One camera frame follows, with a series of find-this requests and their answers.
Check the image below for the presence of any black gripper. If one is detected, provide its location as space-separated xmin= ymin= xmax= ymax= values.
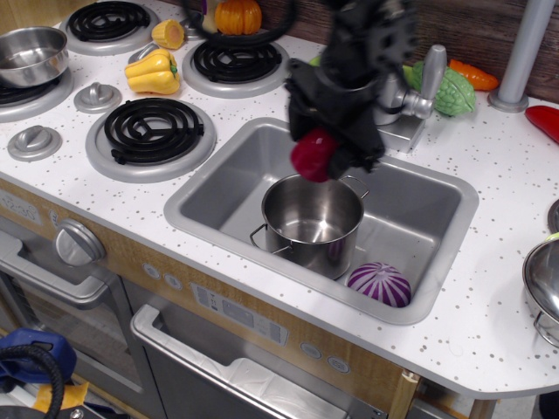
xmin=286 ymin=58 xmax=384 ymax=180

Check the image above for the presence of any red toy sweet potato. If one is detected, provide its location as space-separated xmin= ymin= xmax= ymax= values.
xmin=290 ymin=127 xmax=339 ymax=182

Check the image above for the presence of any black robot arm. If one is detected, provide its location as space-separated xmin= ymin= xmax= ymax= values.
xmin=286 ymin=1 xmax=416 ymax=182

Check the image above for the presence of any steel pot in sink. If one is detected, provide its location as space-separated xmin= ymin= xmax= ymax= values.
xmin=250 ymin=175 xmax=369 ymax=279

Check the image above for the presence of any grey sink basin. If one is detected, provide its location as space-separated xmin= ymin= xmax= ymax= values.
xmin=164 ymin=118 xmax=479 ymax=325

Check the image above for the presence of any green toy cutting board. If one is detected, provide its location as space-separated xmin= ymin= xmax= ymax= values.
xmin=308 ymin=56 xmax=321 ymax=67

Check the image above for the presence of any silver toy faucet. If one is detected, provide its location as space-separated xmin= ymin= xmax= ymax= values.
xmin=374 ymin=45 xmax=447 ymax=153

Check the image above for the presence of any back right coil burner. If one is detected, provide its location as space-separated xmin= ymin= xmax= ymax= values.
xmin=182 ymin=42 xmax=289 ymax=100

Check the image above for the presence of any green toy leafy vegetable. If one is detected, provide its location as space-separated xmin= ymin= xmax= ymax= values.
xmin=403 ymin=61 xmax=476 ymax=116

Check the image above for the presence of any orange toy pumpkin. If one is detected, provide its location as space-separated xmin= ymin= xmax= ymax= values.
xmin=214 ymin=0 xmax=263 ymax=36

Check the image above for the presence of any purple striped toy onion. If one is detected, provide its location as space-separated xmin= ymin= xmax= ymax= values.
xmin=347 ymin=262 xmax=411 ymax=308

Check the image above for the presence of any orange toy carrot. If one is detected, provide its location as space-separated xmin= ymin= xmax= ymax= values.
xmin=449 ymin=59 xmax=499 ymax=92

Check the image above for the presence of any silver knob near pumpkin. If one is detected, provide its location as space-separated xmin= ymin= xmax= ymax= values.
xmin=180 ymin=10 xmax=206 ymax=41

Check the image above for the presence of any front black coil burner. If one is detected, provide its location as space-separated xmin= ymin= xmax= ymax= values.
xmin=86 ymin=98 xmax=217 ymax=183

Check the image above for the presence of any yellow toy bell pepper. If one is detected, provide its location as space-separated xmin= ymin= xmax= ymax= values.
xmin=125 ymin=49 xmax=180 ymax=95

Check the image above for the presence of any yellow toy corn piece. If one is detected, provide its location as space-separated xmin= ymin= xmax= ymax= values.
xmin=151 ymin=19 xmax=186 ymax=50

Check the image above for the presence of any silver knob behind pepper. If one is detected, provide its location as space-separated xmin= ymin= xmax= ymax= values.
xmin=128 ymin=43 xmax=159 ymax=64

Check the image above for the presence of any red toy chili pepper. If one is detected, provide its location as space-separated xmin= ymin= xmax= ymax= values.
xmin=525 ymin=105 xmax=559 ymax=142

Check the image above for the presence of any silver stove knob upper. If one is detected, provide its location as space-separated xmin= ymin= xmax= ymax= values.
xmin=73 ymin=82 xmax=122 ymax=113

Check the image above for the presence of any silver stove knob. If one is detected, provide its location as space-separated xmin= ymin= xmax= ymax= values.
xmin=7 ymin=126 xmax=62 ymax=161
xmin=73 ymin=82 xmax=122 ymax=113

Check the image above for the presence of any back left coil burner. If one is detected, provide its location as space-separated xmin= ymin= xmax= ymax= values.
xmin=59 ymin=1 xmax=160 ymax=56

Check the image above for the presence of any steel bowl at right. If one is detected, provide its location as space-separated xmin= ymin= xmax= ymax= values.
xmin=522 ymin=233 xmax=558 ymax=348

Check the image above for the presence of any silver oven dial knob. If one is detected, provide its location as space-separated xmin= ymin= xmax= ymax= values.
xmin=53 ymin=218 xmax=106 ymax=267

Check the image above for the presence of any silver stove knob lower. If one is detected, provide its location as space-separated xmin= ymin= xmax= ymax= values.
xmin=7 ymin=126 xmax=62 ymax=161

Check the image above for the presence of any steel bowl on stove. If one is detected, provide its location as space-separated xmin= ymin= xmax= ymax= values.
xmin=1 ymin=26 xmax=69 ymax=88

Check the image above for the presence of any left edge coil burner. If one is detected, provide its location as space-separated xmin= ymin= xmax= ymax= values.
xmin=1 ymin=70 xmax=73 ymax=123

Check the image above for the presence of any yellow object bottom left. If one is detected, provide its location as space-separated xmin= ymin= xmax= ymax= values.
xmin=32 ymin=381 xmax=89 ymax=413

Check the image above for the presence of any blue clamp tool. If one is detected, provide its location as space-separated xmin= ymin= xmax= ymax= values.
xmin=1 ymin=328 xmax=77 ymax=393

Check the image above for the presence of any grey vertical post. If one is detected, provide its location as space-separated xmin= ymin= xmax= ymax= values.
xmin=487 ymin=0 xmax=556 ymax=113

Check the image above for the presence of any silver dishwasher door handle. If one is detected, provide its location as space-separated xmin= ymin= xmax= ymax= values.
xmin=130 ymin=304 xmax=388 ymax=419

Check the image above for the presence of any silver oven door handle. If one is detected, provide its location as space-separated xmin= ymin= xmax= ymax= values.
xmin=1 ymin=231 xmax=115 ymax=310

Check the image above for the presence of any black hose bottom left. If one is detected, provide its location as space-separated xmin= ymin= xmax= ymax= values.
xmin=0 ymin=344 xmax=66 ymax=419

